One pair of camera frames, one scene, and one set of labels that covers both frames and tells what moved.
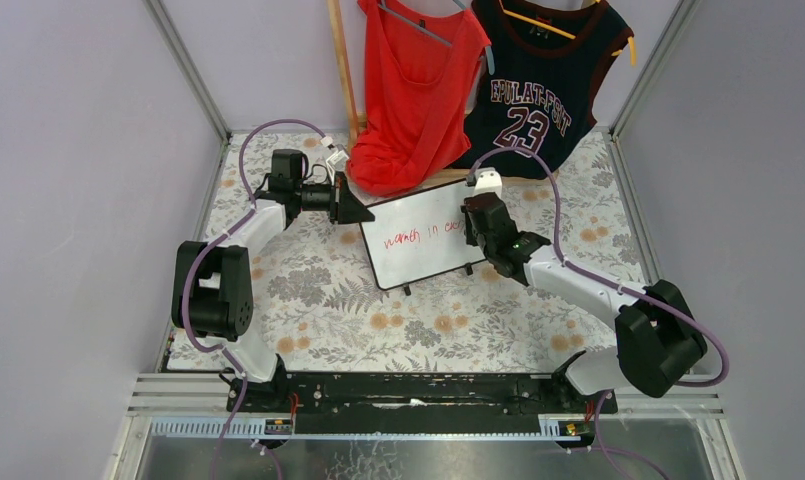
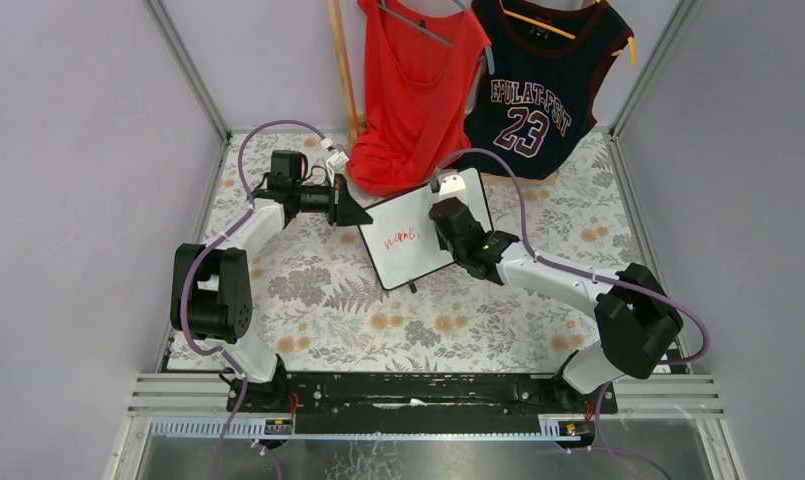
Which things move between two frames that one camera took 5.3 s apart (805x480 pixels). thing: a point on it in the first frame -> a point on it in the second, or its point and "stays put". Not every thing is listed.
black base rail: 320,401 stays put
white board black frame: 418,235 stays put
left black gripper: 337,203 stays put
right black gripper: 480,210 -> 446,213
